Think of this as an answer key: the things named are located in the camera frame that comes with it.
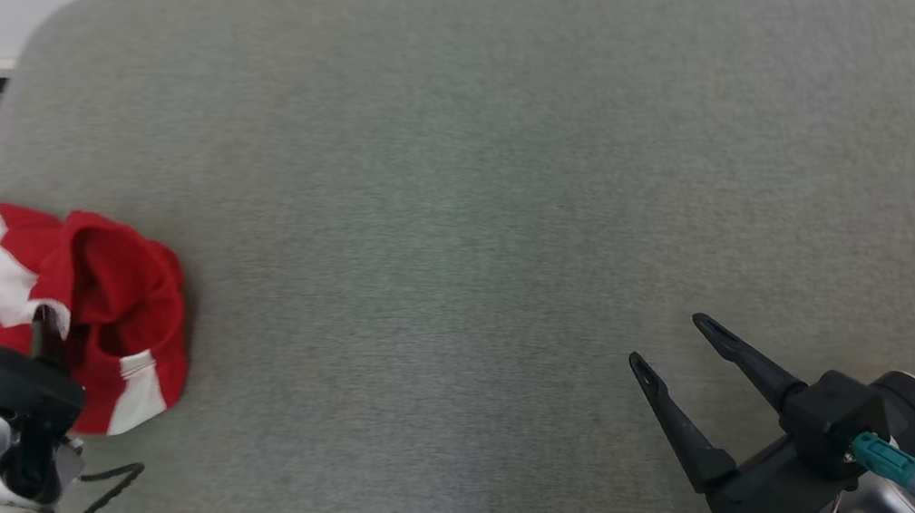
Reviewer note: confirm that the grey fabric sofa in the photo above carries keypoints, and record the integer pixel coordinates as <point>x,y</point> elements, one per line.
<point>503,194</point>

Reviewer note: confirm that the red white shorts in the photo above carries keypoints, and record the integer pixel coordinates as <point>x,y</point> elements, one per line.
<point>123,291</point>

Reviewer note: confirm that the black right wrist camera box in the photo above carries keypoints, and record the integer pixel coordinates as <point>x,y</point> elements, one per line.
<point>832,417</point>

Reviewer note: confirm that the teal right camera connector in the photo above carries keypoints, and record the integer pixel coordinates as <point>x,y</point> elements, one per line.
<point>889,459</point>

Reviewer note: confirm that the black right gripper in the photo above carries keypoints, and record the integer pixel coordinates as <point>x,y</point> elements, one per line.
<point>770,491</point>

